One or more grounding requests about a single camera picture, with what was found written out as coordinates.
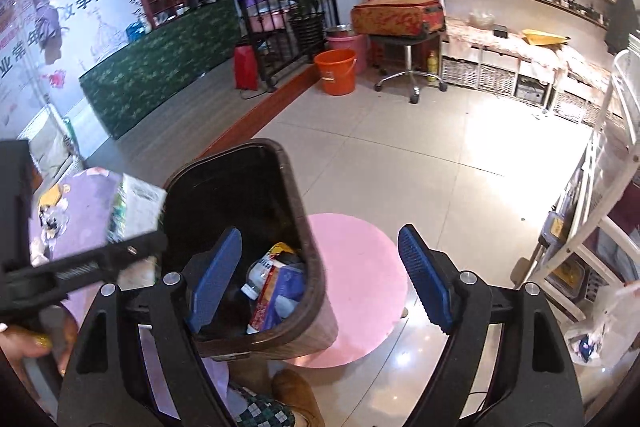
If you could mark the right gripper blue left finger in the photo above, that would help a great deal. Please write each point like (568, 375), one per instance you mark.
(207, 277)

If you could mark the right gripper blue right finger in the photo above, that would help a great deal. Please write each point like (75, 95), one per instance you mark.
(432, 275)

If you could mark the brown plastic trash bin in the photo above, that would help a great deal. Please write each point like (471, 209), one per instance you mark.
(250, 187)

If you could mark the white green carton box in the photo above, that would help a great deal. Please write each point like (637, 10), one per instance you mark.
(136, 209)

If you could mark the left hand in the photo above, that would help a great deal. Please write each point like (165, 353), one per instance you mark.
(18, 344)

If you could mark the pink round floor mat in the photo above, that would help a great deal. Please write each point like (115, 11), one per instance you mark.
(366, 283)

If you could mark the purple floral tablecloth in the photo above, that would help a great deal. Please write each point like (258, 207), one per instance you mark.
(84, 207)

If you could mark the brown shoe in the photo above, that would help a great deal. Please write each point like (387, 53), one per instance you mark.
(289, 388)

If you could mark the checkered trouser leg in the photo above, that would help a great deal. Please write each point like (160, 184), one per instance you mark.
(250, 409)

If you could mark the white shelf rack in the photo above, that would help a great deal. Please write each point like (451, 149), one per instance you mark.
(590, 238)

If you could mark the white plastic bag on floor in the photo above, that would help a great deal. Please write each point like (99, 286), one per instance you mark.
(602, 339)

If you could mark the red bag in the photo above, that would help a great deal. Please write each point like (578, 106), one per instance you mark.
(245, 68)

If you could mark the green patterned counter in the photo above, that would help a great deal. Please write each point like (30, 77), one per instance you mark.
(132, 82)

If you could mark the yellow bottle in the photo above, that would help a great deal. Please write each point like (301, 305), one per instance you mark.
(432, 65)

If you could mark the orange plastic bucket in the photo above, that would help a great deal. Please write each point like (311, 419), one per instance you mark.
(337, 69)

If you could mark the low white storage bench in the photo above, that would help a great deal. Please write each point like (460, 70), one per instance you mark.
(555, 78)

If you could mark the black rolling stool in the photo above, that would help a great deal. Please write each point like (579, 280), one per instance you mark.
(409, 71)

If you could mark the black metal rack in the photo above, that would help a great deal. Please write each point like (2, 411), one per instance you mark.
(283, 32)

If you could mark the pink plastic bucket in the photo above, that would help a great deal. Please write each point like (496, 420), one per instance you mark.
(358, 43)

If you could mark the yellow tray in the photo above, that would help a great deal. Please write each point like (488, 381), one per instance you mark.
(542, 38)

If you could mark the orange patterned suitcase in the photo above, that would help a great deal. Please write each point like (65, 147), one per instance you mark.
(398, 18)

